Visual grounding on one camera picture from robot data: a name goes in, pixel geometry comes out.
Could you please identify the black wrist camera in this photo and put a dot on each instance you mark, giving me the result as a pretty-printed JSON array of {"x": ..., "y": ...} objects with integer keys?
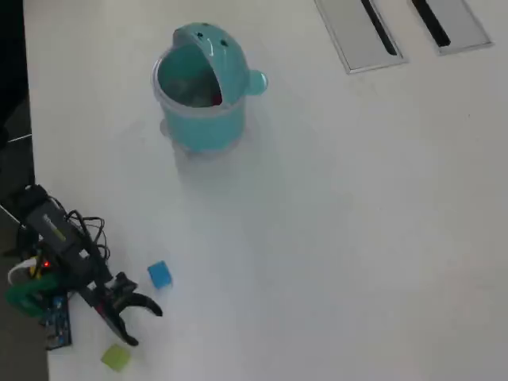
[{"x": 124, "y": 283}]

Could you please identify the green table clamp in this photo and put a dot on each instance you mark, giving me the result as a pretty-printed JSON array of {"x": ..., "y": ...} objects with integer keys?
[{"x": 24, "y": 295}]

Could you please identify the blue circuit board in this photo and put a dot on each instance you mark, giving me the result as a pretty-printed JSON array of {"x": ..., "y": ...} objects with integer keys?
[{"x": 57, "y": 329}]

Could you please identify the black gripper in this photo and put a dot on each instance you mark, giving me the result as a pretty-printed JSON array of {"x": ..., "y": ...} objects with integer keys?
[{"x": 101, "y": 293}]

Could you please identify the green cube block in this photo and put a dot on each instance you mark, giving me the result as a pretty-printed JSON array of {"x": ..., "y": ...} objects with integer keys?
[{"x": 116, "y": 358}]

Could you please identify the blue cube block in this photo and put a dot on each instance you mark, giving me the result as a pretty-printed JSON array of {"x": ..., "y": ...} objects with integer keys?
[{"x": 160, "y": 274}]

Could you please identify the red cube block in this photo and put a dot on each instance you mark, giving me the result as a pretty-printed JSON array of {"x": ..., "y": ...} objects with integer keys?
[{"x": 216, "y": 97}]

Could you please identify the teal whale-shaped bin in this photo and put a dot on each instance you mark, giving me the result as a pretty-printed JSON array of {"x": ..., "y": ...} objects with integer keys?
[{"x": 206, "y": 123}]

